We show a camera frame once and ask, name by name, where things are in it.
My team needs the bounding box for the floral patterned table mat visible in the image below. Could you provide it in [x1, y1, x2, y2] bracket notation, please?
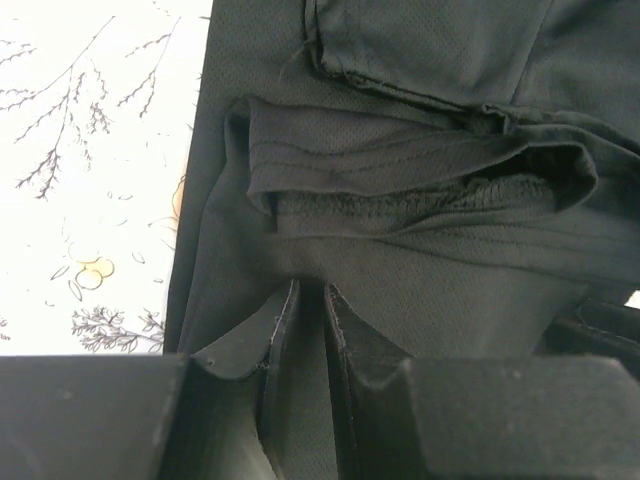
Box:
[1, 1, 211, 356]

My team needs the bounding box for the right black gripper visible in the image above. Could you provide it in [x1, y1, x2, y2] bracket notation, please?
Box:
[544, 299, 639, 357]

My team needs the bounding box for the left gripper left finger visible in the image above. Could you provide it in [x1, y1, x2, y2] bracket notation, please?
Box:
[1, 282, 299, 479]

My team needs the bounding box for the black t-shirt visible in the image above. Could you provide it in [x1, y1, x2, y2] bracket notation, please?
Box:
[164, 1, 639, 479]

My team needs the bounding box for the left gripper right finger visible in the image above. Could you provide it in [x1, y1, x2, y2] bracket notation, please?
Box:
[325, 286, 639, 479]

